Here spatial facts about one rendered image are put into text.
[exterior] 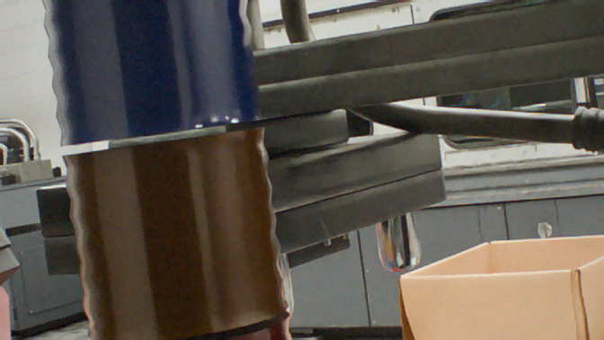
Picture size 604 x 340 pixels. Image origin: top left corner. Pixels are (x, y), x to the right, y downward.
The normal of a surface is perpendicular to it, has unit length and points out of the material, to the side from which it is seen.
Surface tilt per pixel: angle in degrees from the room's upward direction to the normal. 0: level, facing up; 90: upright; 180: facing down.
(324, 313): 90
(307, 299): 90
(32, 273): 90
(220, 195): 76
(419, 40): 90
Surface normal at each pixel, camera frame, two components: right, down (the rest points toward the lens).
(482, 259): 0.81, -0.07
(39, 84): -0.55, 0.11
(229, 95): 0.76, 0.18
